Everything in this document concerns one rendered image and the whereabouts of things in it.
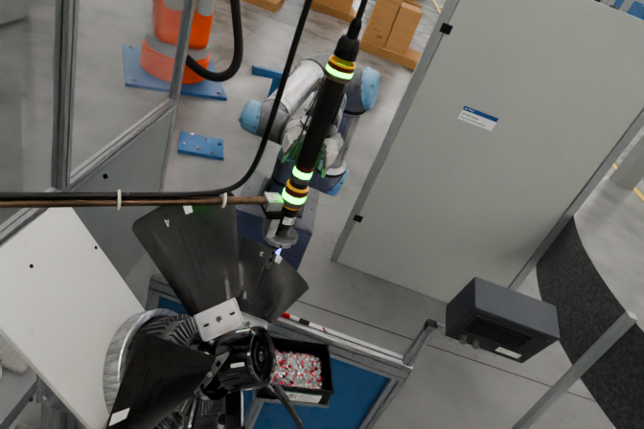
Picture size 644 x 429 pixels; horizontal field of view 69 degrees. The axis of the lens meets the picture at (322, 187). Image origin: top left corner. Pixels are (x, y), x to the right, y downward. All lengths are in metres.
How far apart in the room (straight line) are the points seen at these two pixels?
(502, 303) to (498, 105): 1.47
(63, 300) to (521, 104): 2.33
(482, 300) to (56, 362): 1.05
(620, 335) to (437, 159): 1.23
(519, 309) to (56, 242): 1.18
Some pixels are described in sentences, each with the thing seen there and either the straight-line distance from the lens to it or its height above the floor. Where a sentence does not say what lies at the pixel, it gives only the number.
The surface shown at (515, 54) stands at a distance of 2.66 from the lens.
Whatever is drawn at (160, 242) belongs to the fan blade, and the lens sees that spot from 0.95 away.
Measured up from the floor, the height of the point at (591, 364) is 0.65.
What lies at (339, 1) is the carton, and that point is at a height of 0.30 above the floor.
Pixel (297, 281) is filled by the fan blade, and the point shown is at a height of 1.16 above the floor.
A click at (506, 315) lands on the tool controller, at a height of 1.23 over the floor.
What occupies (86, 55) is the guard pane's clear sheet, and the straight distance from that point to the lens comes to 1.58.
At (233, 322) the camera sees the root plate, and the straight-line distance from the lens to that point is 1.03.
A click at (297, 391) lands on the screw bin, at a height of 0.86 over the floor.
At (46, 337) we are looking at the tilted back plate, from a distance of 1.00.
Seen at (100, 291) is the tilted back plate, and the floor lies 1.21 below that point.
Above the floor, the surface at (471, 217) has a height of 0.69.
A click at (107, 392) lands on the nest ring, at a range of 1.08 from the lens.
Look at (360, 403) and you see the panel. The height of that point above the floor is 0.59.
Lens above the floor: 2.02
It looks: 31 degrees down
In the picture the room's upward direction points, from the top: 22 degrees clockwise
